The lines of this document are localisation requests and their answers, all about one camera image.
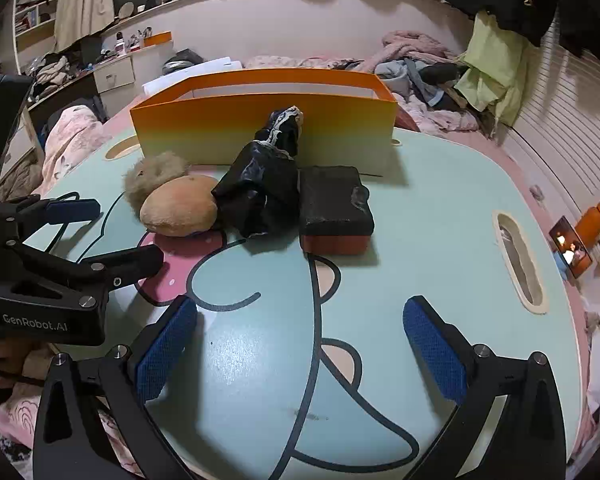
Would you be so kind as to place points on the lit tablet screen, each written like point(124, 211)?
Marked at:
point(570, 247)

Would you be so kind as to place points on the orange cardboard box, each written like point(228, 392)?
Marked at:
point(205, 120)

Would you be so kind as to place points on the dark cloth bundle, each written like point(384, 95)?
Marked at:
point(180, 60)

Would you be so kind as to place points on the black block with red base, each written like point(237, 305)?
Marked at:
point(330, 200)

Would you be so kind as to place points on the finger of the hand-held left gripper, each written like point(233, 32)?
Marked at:
point(125, 262)
point(72, 211)

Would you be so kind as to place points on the white drawer cabinet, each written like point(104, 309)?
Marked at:
point(112, 77)

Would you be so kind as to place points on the person's left hand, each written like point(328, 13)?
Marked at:
point(7, 355)

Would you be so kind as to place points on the white slatted closet door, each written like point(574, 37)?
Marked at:
point(570, 110)

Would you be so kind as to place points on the white wall shelf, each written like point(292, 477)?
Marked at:
point(30, 15)

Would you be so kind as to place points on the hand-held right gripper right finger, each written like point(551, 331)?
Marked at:
point(432, 355)

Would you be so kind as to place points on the fluffy beige pouch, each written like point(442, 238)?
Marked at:
point(147, 175)

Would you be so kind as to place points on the brown plush toy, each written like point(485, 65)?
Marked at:
point(177, 207)

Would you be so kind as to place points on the beige curtain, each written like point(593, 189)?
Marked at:
point(87, 0)

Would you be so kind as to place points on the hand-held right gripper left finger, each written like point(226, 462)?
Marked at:
point(165, 355)

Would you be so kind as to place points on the orange bottle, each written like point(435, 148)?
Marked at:
point(592, 225)

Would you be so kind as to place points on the pile of clothes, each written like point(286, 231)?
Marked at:
point(415, 42)

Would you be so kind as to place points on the blue grey clothes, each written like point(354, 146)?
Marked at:
point(405, 77)

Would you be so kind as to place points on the light green cloth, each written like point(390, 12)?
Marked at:
point(490, 70)

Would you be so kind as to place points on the black crinkled bag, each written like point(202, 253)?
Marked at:
point(260, 185)

